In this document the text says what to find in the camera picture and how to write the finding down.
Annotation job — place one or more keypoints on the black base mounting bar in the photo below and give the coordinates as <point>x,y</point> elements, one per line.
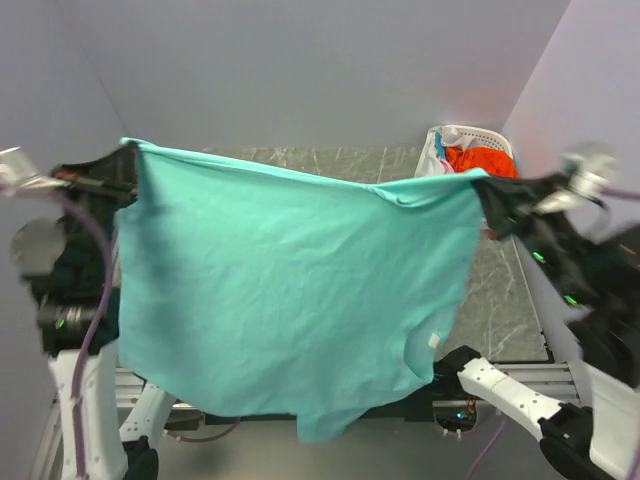
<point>417,407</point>

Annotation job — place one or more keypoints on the teal t shirt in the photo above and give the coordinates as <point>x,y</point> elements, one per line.
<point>250,289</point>

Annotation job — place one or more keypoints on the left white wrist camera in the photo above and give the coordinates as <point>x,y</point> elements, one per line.
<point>19,176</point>

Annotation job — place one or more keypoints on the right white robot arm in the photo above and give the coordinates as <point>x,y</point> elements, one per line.
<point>595,440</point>

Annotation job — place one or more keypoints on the white cloth in basket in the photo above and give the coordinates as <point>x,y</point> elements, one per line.
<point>432,160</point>

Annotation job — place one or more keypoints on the aluminium rail frame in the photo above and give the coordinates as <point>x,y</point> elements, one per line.
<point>497,316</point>

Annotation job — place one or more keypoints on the orange t shirt in basket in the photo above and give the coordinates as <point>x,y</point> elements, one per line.
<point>492,161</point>

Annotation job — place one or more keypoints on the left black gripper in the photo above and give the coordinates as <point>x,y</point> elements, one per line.
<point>115,174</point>

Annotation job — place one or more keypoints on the white laundry basket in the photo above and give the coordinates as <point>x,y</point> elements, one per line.
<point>486,138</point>

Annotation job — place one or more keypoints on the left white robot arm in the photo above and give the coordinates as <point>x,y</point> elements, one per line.
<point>70,266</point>

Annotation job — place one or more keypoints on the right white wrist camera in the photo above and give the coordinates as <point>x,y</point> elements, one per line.
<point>589,167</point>

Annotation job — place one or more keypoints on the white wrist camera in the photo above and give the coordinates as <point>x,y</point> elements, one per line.
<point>19,176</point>
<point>589,167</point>

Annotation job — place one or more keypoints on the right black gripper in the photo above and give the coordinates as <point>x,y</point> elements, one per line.
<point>503,199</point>

